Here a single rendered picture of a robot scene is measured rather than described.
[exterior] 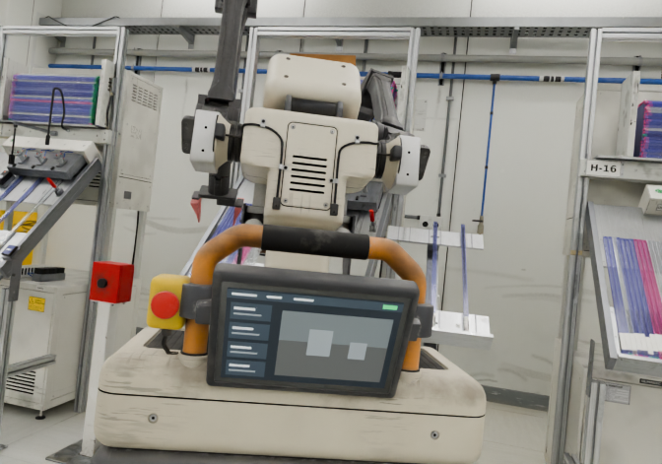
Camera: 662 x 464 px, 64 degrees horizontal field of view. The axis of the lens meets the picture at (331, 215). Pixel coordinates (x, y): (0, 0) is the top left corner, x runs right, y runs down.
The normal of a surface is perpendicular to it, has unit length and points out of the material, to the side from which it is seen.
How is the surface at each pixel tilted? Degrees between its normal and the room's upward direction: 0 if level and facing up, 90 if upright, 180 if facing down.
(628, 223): 44
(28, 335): 90
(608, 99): 90
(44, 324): 90
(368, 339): 115
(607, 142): 90
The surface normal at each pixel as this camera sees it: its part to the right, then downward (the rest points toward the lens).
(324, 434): 0.11, -0.01
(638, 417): -0.25, -0.05
